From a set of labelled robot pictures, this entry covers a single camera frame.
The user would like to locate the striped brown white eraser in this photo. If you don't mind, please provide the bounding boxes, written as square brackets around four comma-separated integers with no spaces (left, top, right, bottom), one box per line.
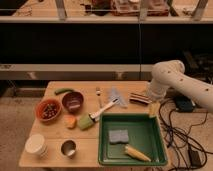
[129,93,151,105]

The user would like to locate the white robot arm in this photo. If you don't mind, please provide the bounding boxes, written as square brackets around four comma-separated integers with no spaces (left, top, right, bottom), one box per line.
[146,60,213,114]

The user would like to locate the small metal cup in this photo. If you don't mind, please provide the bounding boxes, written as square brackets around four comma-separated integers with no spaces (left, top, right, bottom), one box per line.
[61,140,76,158]

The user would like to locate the black power adapter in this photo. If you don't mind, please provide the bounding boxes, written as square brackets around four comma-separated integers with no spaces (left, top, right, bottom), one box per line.
[174,96,194,112]

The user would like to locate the green plastic tray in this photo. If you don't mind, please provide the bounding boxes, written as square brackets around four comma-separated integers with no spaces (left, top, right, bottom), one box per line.
[98,114,168,166]

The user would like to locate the blue grey sponge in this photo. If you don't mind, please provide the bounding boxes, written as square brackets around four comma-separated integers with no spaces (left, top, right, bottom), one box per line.
[109,130,129,144]

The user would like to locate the silver metal fork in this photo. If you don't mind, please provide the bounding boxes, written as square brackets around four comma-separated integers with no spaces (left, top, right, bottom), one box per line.
[96,87,102,108]

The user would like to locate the green silicone brush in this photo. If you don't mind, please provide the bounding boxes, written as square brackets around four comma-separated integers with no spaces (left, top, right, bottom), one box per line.
[77,99,117,130]

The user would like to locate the dark red bowl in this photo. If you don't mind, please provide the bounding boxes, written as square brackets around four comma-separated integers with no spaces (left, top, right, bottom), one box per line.
[62,92,84,113]

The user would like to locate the orange carrot piece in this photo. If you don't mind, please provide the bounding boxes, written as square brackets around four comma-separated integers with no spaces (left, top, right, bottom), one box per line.
[64,115,77,129]

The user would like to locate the wooden table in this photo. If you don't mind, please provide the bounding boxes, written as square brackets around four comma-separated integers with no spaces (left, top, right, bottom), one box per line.
[19,81,170,169]

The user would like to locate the orange bowl with beans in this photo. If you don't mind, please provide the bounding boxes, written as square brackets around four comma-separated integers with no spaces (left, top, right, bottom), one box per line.
[35,99,62,123]

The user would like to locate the stack of white bowls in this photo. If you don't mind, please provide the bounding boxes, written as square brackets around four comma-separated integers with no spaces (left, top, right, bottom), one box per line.
[25,134,47,157]

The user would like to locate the black cables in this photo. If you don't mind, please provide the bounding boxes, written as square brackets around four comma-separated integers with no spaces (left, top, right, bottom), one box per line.
[157,97,213,171]

